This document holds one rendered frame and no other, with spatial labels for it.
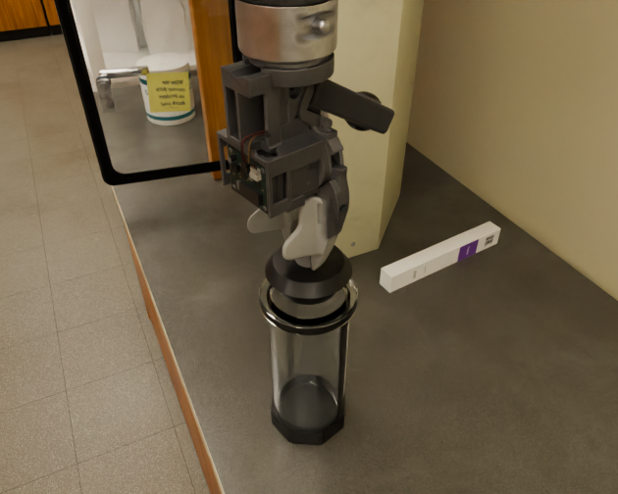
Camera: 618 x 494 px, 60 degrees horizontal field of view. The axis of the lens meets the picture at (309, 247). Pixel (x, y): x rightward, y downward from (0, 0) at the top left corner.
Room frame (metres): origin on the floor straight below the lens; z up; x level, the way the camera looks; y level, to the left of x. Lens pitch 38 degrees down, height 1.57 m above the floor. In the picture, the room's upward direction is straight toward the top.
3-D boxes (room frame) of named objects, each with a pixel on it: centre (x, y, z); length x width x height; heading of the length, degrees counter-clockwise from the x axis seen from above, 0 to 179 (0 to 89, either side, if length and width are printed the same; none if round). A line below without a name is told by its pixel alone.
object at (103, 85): (0.93, 0.37, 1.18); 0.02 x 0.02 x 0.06; 16
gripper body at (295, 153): (0.41, 0.02, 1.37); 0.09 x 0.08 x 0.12; 131
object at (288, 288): (0.43, 0.00, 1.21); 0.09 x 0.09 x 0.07
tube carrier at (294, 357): (0.43, 0.00, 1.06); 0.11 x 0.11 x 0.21
